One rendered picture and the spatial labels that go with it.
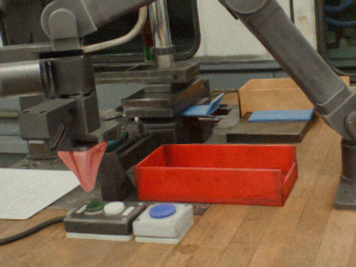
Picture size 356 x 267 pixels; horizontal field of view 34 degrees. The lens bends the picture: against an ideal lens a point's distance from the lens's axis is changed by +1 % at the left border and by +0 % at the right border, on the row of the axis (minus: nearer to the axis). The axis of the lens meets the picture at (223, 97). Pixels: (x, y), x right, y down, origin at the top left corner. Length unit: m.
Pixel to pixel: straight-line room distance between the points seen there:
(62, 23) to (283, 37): 0.31
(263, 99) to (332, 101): 0.51
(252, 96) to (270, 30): 0.55
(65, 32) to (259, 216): 0.39
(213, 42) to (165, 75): 0.68
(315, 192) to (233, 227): 0.16
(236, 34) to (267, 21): 0.95
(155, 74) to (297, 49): 0.38
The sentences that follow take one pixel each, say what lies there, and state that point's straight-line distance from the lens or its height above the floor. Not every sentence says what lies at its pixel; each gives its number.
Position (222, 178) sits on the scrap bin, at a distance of 0.93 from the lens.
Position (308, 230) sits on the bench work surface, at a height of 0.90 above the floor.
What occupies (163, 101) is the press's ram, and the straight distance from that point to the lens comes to 1.10.
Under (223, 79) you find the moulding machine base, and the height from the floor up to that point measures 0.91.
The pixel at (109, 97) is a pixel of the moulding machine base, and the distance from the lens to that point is 2.02.
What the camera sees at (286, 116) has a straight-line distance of 1.31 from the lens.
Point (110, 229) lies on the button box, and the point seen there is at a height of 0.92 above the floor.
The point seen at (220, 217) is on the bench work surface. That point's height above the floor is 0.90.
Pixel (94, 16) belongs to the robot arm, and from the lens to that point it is 0.82.
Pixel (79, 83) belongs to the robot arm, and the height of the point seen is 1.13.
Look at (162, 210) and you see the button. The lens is 0.86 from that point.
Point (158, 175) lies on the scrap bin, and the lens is 0.97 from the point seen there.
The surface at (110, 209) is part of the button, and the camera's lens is 0.89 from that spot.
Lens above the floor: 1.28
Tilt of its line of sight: 13 degrees down
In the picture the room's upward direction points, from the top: 6 degrees counter-clockwise
